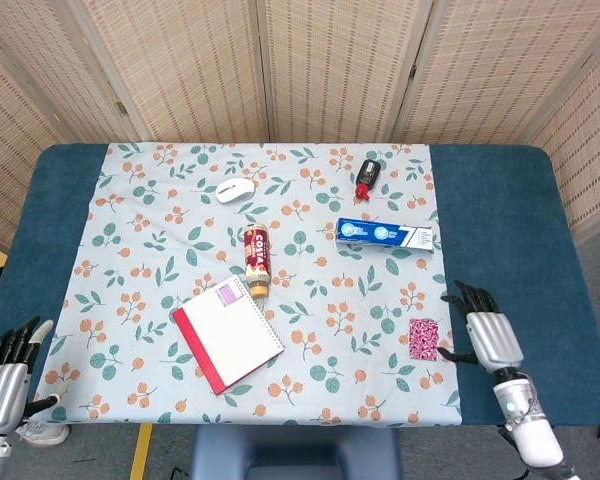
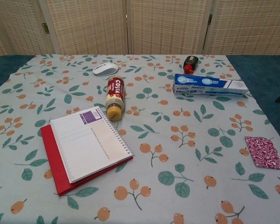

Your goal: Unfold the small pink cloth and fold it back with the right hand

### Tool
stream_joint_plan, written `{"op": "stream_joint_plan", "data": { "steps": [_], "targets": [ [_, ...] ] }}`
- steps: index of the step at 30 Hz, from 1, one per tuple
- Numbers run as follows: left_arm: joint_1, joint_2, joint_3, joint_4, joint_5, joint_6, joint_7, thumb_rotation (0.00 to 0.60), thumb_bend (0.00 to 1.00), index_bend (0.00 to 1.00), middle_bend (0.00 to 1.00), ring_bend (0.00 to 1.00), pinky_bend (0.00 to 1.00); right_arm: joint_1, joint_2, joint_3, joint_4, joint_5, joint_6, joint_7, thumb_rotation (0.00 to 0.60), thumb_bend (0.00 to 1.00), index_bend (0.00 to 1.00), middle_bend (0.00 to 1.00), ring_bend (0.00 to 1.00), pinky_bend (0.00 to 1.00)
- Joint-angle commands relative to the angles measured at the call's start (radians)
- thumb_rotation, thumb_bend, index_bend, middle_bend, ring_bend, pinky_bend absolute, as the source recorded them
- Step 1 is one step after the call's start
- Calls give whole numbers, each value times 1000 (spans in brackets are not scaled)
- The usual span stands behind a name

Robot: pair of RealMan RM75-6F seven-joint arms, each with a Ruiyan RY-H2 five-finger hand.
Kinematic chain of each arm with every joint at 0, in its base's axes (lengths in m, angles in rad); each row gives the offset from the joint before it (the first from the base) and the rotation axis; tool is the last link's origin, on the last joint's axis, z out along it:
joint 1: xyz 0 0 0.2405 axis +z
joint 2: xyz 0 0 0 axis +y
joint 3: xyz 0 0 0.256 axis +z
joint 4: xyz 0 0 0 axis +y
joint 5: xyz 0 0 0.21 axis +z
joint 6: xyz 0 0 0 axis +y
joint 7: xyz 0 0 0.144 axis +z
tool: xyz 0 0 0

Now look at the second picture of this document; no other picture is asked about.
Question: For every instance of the blue white toothpaste box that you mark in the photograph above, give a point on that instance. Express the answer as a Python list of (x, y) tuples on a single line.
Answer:
[(207, 86)]

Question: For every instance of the bamboo folding screen panel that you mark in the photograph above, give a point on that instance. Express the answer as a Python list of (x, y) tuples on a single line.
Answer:
[(88, 25), (165, 25), (18, 28), (249, 25)]

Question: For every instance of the small red black bottle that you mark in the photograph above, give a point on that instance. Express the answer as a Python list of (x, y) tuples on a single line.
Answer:
[(191, 61)]

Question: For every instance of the brass screen hinge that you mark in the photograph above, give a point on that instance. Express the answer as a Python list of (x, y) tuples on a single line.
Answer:
[(45, 27), (210, 19)]

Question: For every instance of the floral printed tablecloth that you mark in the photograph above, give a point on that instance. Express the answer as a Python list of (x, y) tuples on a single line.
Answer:
[(154, 140)]

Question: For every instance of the Costa coffee bottle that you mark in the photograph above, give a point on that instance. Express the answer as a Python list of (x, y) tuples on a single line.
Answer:
[(115, 95)]

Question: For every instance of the white computer mouse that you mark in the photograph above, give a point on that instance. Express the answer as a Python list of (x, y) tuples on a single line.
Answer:
[(106, 68)]

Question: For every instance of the red cover spiral notebook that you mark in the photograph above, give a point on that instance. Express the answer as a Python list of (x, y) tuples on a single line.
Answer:
[(84, 144)]

